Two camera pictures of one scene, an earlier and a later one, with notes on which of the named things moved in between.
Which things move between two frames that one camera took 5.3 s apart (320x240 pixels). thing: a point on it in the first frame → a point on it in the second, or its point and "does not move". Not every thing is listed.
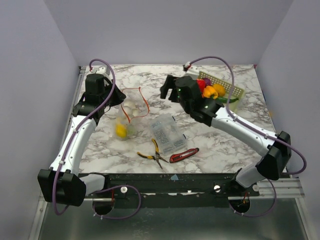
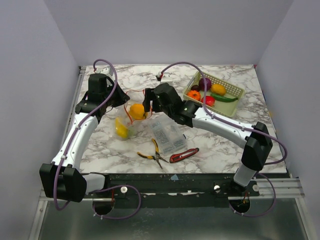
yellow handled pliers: [156, 157] does not move
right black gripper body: [172, 88] → [149, 100]
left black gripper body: [115, 99] does not move
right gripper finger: [164, 89] → [146, 103]
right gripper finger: [171, 82] → [150, 93]
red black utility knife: [178, 156] does not move
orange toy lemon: [220, 89] does not move
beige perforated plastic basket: [238, 93] does not move
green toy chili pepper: [224, 100] does not move
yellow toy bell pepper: [209, 91] → [137, 111]
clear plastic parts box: [169, 135] does not move
